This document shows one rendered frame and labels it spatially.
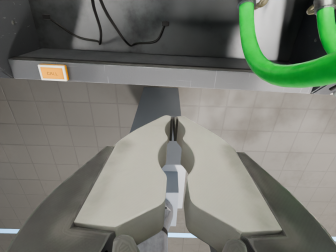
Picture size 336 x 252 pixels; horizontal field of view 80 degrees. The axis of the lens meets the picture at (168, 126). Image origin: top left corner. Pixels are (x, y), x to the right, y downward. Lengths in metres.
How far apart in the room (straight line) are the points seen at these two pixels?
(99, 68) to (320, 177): 2.17
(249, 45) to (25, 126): 1.84
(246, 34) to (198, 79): 0.22
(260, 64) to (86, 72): 0.35
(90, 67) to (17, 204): 2.34
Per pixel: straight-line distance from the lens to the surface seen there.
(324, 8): 0.28
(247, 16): 0.23
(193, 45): 0.53
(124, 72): 0.43
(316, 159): 2.17
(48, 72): 0.47
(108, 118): 1.61
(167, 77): 0.42
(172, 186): 0.71
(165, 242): 0.66
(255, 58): 0.19
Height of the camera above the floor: 1.35
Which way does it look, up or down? 59 degrees down
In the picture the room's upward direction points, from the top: 179 degrees counter-clockwise
